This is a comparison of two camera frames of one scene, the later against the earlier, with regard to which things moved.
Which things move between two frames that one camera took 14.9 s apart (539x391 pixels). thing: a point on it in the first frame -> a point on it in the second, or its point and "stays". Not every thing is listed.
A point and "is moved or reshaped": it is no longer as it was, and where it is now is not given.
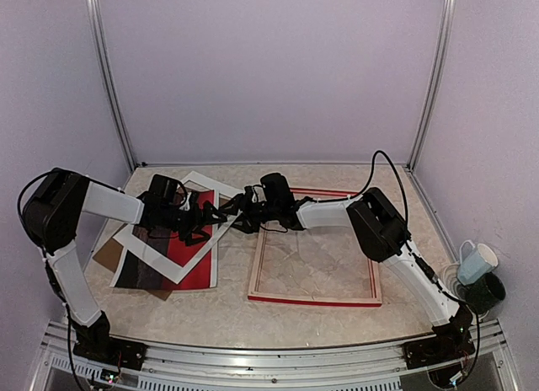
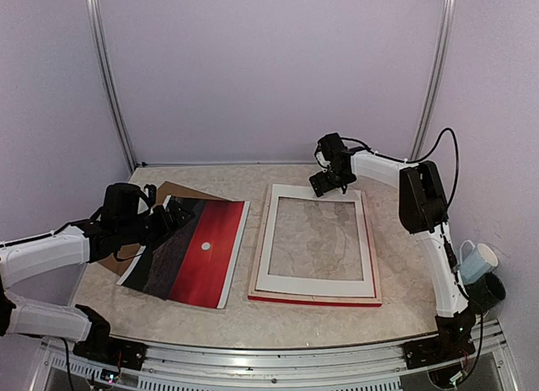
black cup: x=483 y=292 stays
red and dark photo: x=193 y=220 is moved or reshaped
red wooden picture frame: x=376 y=299 stays
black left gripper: x=197 y=221 -> x=166 y=227
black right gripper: x=240 y=202 -> x=325 y=186
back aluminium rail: x=263 y=164 stays
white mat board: x=163 y=265 -> x=348 y=287
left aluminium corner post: x=105 y=78 stays
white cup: x=488 y=254 stays
